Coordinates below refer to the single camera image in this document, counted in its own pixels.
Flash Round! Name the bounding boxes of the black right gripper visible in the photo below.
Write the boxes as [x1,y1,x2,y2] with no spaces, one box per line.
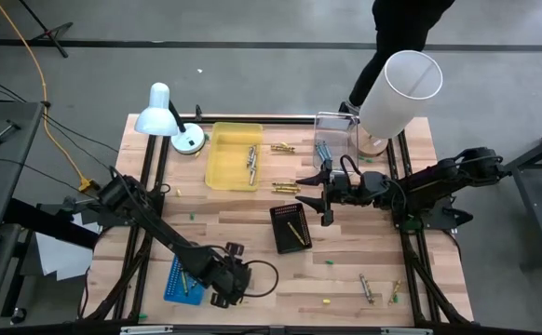
[295,160,363,228]

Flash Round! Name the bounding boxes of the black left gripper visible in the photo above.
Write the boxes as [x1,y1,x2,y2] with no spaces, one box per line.
[210,242,252,308]

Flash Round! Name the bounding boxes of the blue plastic basket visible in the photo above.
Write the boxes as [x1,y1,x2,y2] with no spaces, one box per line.
[163,254,207,307]

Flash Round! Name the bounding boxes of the yellow plastic bin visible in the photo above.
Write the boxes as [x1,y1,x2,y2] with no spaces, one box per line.
[204,122,264,192]

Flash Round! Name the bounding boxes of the black plastic basket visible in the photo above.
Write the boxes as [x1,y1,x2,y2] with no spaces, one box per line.
[269,202,314,255]

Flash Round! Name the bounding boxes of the clear plastic bin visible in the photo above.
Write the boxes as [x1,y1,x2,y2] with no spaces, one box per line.
[312,111,359,171]

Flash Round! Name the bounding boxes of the white paper sheets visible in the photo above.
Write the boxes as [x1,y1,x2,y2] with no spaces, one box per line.
[34,212,102,283]

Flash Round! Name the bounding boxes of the person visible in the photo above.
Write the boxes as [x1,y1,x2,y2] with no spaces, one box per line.
[345,0,456,115]

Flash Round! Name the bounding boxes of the white gooseneck desk lamp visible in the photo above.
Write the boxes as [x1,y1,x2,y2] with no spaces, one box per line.
[134,82,206,156]

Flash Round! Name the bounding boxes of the black caster wheel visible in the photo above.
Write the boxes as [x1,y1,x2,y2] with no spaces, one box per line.
[9,306,28,326]

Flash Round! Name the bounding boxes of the black metal cart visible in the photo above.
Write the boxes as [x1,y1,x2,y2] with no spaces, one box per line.
[484,119,542,271]

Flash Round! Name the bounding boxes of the grey side desk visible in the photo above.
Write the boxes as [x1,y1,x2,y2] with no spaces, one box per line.
[0,100,45,229]

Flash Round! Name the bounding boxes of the black tripod stand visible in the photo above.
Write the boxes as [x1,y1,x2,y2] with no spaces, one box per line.
[18,0,75,60]

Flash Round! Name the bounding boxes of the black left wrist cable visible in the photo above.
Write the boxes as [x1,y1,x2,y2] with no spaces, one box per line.
[241,259,280,299]

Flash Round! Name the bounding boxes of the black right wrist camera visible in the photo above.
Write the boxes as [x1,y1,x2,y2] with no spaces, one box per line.
[361,170,388,194]

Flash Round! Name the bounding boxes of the black aluminium table frame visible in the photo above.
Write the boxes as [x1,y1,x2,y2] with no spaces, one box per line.
[78,100,476,335]

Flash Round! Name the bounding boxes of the silver metal bracket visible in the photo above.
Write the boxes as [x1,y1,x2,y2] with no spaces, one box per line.
[119,325,175,335]
[380,327,434,335]

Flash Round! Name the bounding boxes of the yellow power cable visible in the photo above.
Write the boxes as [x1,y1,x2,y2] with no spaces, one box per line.
[0,0,101,194]

